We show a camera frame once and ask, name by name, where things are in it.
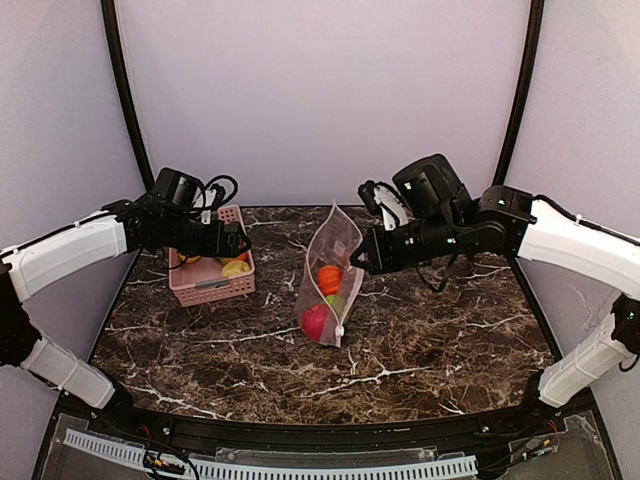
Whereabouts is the white slotted cable duct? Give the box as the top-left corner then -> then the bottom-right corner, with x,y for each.
62,428 -> 478,480

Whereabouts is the red toy food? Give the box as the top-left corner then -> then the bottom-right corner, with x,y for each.
301,304 -> 330,343

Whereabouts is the clear zip top bag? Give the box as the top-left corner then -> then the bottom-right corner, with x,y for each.
295,204 -> 364,348

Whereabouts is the light green toy lettuce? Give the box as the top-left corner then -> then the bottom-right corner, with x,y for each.
326,294 -> 347,316

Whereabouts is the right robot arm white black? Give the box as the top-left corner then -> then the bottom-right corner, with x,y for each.
350,154 -> 639,409

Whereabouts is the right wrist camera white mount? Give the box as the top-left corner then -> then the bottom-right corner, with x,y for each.
357,180 -> 409,231

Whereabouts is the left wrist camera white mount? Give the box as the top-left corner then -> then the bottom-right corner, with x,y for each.
195,174 -> 239,224

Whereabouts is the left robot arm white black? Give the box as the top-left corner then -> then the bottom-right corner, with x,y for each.
1,168 -> 251,411

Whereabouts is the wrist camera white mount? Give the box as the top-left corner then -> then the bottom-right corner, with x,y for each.
357,180 -> 409,231
195,174 -> 239,224

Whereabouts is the right black frame post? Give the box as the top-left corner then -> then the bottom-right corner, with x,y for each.
492,0 -> 545,186

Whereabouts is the left black frame post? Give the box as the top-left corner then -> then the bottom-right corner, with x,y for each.
100,0 -> 154,190

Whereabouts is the pink plastic basket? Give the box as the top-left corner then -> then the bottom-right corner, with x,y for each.
167,204 -> 258,308

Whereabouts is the orange toy food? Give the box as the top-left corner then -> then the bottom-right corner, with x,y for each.
218,252 -> 249,265

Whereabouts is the black front rail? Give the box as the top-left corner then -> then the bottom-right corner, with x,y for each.
85,407 -> 566,456

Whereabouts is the black frame post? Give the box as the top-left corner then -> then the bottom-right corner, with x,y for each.
492,0 -> 545,186
100,0 -> 154,190

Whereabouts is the pale yellow toy food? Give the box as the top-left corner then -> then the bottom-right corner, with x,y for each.
221,261 -> 251,278

